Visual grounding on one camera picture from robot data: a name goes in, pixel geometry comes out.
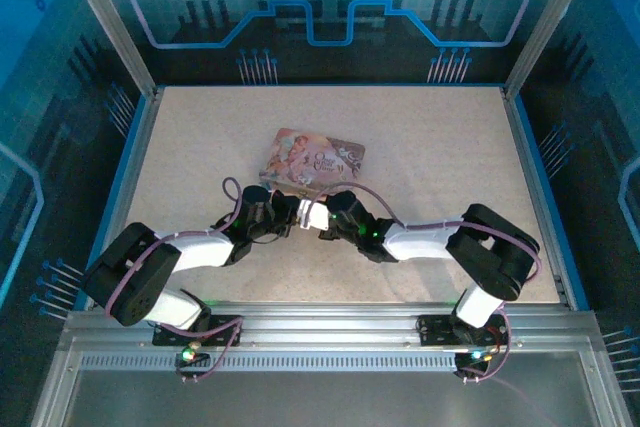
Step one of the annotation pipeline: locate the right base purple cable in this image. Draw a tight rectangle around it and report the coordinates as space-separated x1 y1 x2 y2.
457 309 515 384

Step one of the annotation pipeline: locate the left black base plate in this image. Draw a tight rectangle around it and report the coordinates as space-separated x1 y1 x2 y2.
152 314 245 348

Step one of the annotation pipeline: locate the left aluminium frame post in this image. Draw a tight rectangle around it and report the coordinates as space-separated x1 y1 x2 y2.
55 0 162 99

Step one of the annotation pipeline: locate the slotted grey cable duct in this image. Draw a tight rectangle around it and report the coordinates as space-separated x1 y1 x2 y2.
79 352 464 374

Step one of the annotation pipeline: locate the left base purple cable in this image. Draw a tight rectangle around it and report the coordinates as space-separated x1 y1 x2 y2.
159 317 245 384

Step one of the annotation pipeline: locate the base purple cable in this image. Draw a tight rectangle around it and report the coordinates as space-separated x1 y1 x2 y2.
457 309 515 384
159 317 245 384

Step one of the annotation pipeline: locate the aluminium mounting rail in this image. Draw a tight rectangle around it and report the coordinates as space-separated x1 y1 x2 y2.
59 302 601 354

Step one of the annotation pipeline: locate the aluminium frame post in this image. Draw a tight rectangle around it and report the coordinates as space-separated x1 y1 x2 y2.
55 0 162 99
501 0 602 99

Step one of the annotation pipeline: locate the aluminium table rail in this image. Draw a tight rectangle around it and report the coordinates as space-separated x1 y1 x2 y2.
501 86 636 427
29 86 167 427

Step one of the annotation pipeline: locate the decorated wooden box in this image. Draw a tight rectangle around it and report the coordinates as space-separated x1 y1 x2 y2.
258 127 366 201

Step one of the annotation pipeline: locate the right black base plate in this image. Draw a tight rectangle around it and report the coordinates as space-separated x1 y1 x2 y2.
416 314 509 348

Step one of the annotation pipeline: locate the right aluminium table rail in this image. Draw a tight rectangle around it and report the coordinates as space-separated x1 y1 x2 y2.
501 86 636 427

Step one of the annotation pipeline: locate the right aluminium frame post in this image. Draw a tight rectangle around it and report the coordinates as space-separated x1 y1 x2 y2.
501 0 602 99

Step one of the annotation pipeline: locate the grey metal front panel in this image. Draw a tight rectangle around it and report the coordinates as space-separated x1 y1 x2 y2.
64 370 604 427

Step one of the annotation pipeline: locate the left aluminium table rail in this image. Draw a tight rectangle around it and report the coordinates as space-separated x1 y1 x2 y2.
29 86 167 427

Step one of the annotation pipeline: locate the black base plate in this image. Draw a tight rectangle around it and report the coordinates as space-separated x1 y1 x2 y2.
152 314 245 348
416 314 509 348

